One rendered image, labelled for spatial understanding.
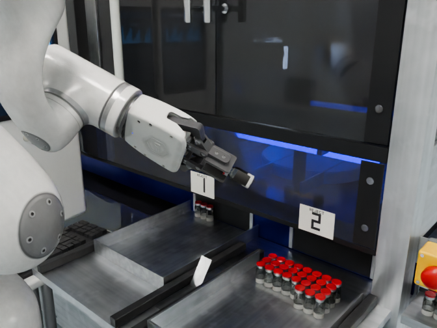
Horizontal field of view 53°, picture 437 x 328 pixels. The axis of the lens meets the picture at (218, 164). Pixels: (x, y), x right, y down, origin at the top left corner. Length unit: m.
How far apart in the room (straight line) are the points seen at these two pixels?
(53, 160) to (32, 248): 0.97
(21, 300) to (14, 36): 0.32
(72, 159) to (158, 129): 0.89
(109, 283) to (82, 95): 0.50
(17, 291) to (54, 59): 0.33
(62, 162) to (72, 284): 0.53
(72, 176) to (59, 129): 0.87
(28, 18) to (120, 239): 0.73
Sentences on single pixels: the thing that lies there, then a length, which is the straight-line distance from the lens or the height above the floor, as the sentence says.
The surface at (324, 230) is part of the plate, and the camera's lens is 0.98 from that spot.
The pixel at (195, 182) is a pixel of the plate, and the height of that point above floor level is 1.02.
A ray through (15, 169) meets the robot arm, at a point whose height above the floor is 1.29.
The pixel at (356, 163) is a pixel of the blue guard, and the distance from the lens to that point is 0.90.
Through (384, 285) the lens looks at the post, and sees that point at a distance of 0.97.
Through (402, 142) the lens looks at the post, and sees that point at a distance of 0.86.
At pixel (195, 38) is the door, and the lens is 1.12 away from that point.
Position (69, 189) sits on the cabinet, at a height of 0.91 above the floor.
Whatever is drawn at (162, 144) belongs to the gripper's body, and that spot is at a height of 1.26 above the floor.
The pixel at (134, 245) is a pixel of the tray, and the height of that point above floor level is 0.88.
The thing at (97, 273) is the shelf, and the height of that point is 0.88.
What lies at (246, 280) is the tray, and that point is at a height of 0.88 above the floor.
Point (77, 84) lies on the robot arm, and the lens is 0.68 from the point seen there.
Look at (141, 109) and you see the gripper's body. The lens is 0.65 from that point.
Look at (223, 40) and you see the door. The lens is 1.06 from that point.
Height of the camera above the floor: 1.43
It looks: 18 degrees down
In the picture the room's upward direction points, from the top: straight up
